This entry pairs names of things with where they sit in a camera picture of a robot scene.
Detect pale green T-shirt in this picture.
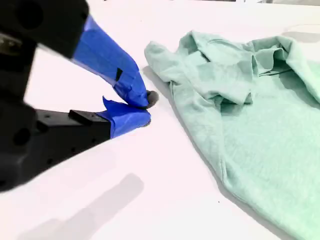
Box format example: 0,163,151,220
144,30,320,240

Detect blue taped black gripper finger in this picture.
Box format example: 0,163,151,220
36,95,152,176
37,0,160,110

